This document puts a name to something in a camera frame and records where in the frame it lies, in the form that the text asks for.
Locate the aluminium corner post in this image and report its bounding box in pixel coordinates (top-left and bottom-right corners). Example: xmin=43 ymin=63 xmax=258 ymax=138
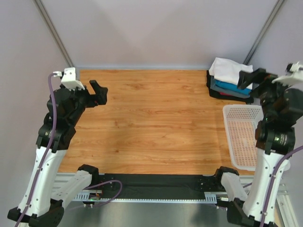
xmin=33 ymin=0 xmax=74 ymax=67
xmin=243 ymin=0 xmax=287 ymax=65

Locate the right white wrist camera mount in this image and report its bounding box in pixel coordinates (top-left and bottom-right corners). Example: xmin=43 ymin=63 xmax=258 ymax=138
xmin=272 ymin=62 xmax=303 ymax=87

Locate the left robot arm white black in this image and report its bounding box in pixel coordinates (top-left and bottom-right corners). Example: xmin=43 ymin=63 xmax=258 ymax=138
xmin=7 ymin=80 xmax=108 ymax=227

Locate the white plastic perforated basket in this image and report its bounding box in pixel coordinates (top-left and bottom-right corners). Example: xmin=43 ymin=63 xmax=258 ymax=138
xmin=223 ymin=105 xmax=263 ymax=171

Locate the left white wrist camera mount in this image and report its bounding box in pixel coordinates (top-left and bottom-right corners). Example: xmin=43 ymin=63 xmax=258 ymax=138
xmin=53 ymin=67 xmax=85 ymax=91

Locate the white t-shirt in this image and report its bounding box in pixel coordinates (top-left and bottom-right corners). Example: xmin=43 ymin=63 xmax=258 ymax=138
xmin=209 ymin=57 xmax=253 ymax=85

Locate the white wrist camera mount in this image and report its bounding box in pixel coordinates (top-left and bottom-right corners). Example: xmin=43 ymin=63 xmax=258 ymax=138
xmin=53 ymin=67 xmax=85 ymax=91
xmin=272 ymin=62 xmax=303 ymax=87

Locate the aluminium frame rail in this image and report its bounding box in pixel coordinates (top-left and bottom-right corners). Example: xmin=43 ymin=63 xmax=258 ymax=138
xmin=53 ymin=172 xmax=291 ymax=204

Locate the folded black t-shirt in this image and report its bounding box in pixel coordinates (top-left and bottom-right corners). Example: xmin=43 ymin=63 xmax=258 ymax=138
xmin=206 ymin=71 xmax=254 ymax=104

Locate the grey slotted cable duct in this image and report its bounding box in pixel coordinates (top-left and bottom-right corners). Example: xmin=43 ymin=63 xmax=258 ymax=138
xmin=73 ymin=192 xmax=218 ymax=203

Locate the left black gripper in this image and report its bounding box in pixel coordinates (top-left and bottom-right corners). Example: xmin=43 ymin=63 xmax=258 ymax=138
xmin=68 ymin=78 xmax=108 ymax=123

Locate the right aluminium corner post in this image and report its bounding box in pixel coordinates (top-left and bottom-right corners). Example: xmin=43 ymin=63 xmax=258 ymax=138
xmin=243 ymin=0 xmax=287 ymax=65

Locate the folded red t-shirt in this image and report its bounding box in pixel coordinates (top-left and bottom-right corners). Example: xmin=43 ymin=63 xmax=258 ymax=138
xmin=219 ymin=92 xmax=232 ymax=96

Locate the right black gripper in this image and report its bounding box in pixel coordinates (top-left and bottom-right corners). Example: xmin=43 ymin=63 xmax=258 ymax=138
xmin=237 ymin=65 xmax=295 ymax=118

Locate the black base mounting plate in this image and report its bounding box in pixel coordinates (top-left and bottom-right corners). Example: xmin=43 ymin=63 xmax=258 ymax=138
xmin=91 ymin=174 xmax=225 ymax=200

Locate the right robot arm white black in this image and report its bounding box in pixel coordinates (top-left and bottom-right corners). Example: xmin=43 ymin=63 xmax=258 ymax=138
xmin=213 ymin=63 xmax=303 ymax=227

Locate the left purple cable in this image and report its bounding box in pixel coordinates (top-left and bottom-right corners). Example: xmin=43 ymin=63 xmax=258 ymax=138
xmin=14 ymin=72 xmax=123 ymax=227

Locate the left aluminium corner post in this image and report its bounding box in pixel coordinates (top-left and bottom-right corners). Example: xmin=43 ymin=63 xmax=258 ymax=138
xmin=33 ymin=0 xmax=74 ymax=67

